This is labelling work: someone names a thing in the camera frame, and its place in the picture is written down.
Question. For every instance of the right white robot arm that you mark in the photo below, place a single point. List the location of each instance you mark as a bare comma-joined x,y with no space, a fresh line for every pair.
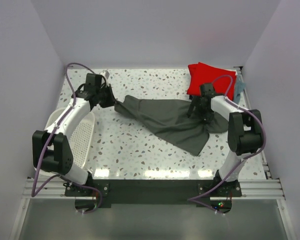
245,132

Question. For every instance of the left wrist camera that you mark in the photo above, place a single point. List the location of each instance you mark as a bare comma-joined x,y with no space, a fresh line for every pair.
105,73

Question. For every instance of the white plastic basket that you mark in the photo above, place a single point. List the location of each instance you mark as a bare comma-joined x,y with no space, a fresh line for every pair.
80,140

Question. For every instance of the folded red t shirt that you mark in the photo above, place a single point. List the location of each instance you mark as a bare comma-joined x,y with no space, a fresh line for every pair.
201,73

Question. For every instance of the folded light blue t shirt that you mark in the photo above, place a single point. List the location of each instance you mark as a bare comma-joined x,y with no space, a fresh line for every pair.
239,88

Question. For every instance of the aluminium frame rail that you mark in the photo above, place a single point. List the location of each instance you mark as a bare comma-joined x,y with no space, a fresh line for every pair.
52,152

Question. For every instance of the grey t shirt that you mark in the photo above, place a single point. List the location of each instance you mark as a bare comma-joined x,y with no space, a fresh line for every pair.
167,119

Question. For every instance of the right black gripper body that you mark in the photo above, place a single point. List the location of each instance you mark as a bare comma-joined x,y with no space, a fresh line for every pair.
206,114

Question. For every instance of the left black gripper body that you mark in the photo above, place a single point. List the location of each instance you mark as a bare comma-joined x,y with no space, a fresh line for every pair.
106,98

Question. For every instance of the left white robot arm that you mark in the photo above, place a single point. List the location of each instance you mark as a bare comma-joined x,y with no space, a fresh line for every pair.
51,148

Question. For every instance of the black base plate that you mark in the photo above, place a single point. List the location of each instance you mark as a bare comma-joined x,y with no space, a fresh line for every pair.
108,192

